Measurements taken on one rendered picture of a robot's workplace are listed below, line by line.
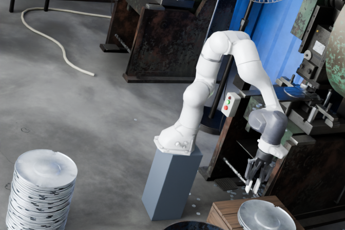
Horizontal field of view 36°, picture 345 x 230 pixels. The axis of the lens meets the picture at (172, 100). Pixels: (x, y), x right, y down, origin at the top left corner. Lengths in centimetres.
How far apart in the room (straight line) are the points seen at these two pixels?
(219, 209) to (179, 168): 33
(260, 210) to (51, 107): 170
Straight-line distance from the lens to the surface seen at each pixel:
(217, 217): 270
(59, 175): 260
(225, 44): 244
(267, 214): 274
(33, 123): 358
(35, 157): 268
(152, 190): 299
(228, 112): 318
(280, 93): 302
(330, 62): 260
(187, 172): 287
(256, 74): 241
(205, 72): 260
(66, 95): 396
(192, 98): 259
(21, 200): 261
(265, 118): 237
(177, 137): 275
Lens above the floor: 193
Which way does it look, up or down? 27 degrees down
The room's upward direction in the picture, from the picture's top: 17 degrees clockwise
